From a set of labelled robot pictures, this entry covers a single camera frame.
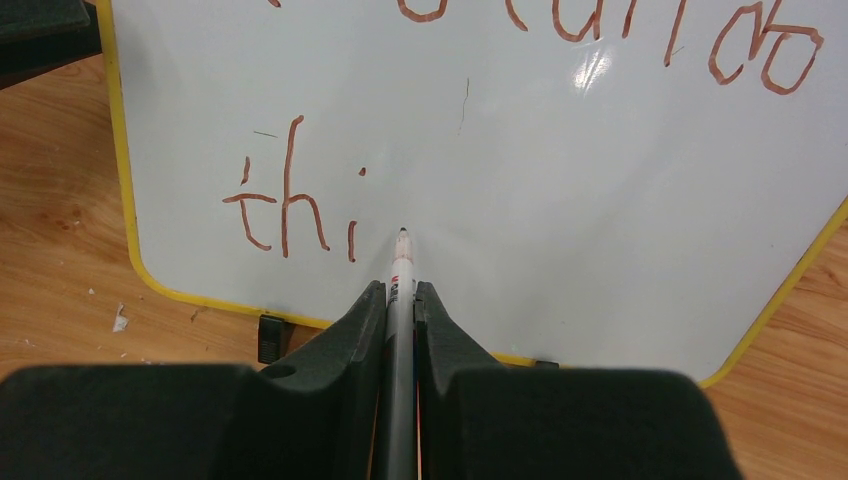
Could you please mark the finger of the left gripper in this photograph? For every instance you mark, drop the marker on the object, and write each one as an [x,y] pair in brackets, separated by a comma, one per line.
[38,36]

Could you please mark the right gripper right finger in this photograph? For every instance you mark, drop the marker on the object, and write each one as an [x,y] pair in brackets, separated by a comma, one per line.
[484,420]

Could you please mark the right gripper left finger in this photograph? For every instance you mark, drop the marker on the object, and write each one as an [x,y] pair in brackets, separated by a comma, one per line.
[309,415]

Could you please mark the brown whiteboard marker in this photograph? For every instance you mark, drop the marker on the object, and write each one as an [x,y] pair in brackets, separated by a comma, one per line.
[400,451]

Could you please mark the yellow-framed whiteboard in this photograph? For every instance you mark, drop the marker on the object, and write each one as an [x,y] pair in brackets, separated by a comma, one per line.
[594,183]

